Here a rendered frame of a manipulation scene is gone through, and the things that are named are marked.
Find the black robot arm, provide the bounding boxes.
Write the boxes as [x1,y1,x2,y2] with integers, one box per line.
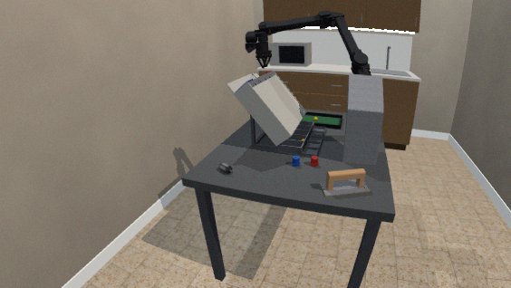
[246,11,371,75]

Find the red plug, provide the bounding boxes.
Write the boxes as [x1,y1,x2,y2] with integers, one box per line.
[310,156,318,167]

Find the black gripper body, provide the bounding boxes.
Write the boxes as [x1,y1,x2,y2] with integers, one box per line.
[255,42,272,56]

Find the blue plug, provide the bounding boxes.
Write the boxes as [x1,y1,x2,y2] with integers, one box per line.
[292,156,300,167]

